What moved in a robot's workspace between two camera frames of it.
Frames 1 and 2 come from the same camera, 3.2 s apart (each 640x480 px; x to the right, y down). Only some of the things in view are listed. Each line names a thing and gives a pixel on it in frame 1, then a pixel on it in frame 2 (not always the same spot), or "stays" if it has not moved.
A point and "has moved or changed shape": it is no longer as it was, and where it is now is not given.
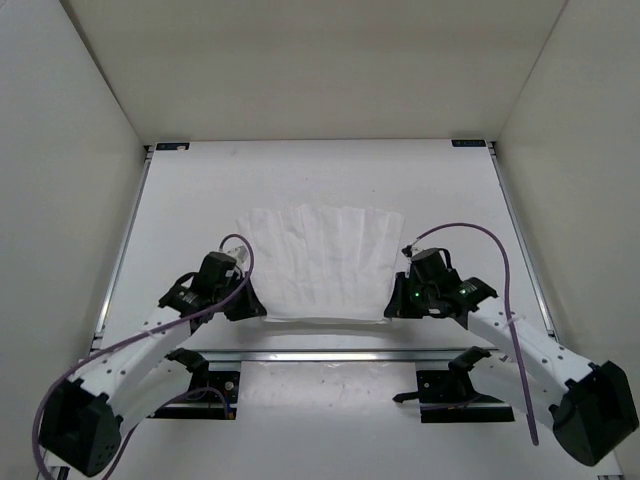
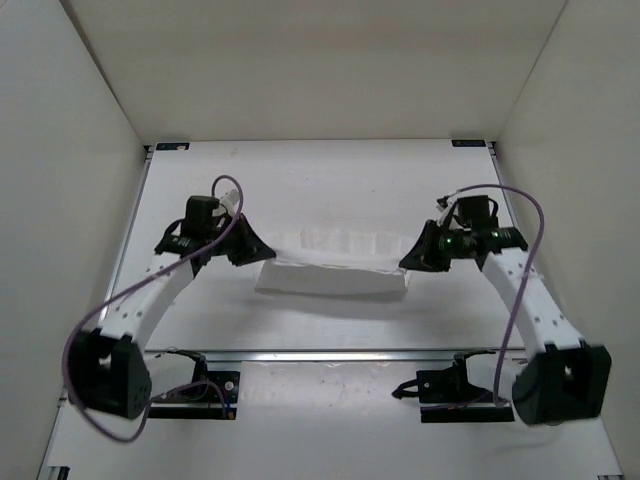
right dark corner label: (468, 143) stays
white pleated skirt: (321, 263) has moved or changed shape
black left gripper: (251, 306) → (252, 247)
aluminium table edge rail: (331, 356) stays
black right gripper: (398, 307) → (423, 257)
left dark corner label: (172, 145) stays
